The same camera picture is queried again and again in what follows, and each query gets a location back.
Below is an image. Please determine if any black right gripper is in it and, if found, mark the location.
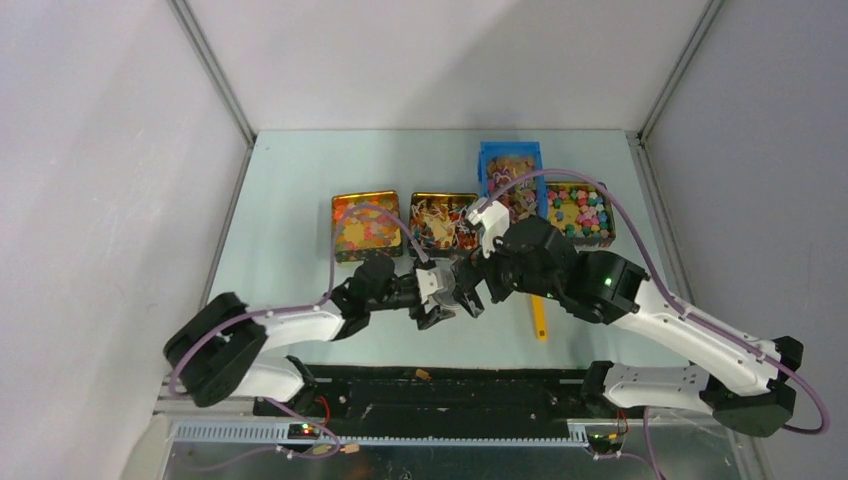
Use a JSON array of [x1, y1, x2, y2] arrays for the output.
[[449, 235, 560, 317]]

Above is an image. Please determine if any orange plastic scoop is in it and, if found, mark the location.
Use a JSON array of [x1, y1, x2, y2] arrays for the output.
[[529, 295, 548, 341]]

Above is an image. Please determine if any clear plastic jar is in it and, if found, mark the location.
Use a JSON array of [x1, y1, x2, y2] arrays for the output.
[[434, 262, 465, 311]]

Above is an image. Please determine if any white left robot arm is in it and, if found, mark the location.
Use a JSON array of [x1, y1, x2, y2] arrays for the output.
[[163, 256, 456, 417]]

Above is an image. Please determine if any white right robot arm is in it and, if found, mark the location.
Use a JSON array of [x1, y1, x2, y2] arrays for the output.
[[453, 214, 803, 437]]

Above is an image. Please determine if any tin of gummy candies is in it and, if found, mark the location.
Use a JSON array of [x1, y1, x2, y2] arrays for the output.
[[331, 190, 403, 263]]

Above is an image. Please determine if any blue bin of candies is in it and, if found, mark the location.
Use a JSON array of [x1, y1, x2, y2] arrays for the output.
[[478, 141, 549, 223]]

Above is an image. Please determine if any tin of colourful cube candies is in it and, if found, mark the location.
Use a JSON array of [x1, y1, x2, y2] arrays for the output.
[[545, 181, 617, 249]]

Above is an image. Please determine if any tin of lollipops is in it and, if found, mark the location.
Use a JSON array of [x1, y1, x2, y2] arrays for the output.
[[408, 192, 478, 258]]

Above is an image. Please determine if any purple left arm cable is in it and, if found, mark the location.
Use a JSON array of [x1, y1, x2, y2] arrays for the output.
[[167, 203, 432, 399]]

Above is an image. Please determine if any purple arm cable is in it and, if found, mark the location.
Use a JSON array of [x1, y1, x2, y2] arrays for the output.
[[167, 203, 432, 399], [480, 168, 831, 480]]

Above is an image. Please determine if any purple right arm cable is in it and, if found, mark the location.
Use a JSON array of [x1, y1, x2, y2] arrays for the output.
[[480, 168, 831, 480]]

